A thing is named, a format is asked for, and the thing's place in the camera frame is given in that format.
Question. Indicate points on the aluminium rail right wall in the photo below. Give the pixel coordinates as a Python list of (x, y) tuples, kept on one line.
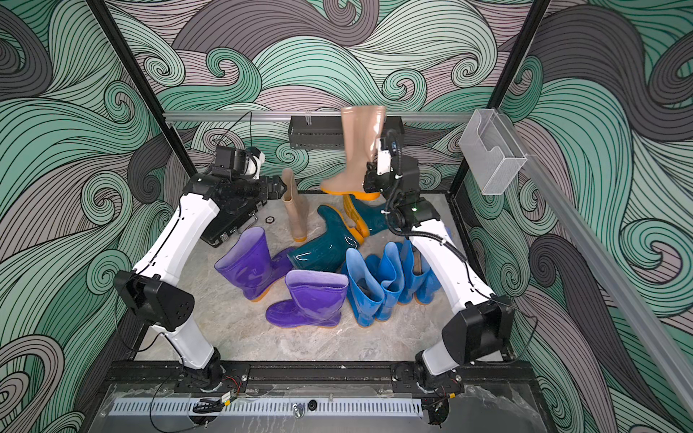
[(548, 169)]

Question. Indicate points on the aluminium rail back wall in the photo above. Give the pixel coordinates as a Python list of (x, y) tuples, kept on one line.
[(285, 116)]

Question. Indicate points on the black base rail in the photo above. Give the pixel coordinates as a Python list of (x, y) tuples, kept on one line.
[(254, 377)]

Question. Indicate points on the black case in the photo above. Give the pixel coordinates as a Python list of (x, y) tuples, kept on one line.
[(223, 226)]

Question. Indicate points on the purple boot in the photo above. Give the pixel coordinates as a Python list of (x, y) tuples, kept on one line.
[(316, 300), (249, 266)]

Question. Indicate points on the aluminium rail wall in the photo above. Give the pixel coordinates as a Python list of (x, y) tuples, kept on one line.
[(548, 169), (285, 116)]

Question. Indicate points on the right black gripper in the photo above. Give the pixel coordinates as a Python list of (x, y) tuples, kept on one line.
[(374, 178)]

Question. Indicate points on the black wall shelf tray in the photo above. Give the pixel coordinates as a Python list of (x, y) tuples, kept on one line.
[(326, 133)]

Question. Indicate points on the beige boot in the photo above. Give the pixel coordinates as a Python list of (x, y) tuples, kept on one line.
[(357, 151), (296, 207)]

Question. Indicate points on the blue boot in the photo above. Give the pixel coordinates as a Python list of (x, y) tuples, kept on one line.
[(413, 270), (426, 283), (387, 270), (365, 293)]

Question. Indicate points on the teal boot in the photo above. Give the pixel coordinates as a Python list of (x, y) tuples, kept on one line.
[(327, 252), (369, 220)]

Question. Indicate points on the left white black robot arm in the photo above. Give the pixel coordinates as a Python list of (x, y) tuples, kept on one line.
[(213, 204)]

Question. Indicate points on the blue boot front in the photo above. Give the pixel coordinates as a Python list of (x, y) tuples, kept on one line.
[(387, 270)]

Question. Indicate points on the white mesh wall basket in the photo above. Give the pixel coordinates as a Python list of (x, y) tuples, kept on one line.
[(492, 148)]

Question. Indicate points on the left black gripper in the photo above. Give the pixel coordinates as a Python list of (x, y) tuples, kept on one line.
[(265, 195)]

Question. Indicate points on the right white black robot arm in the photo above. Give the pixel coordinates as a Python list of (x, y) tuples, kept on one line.
[(482, 321)]

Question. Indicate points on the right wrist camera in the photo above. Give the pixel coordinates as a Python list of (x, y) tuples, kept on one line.
[(384, 160)]

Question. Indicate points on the white slotted cable duct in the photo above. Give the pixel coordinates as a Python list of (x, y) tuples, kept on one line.
[(276, 407)]

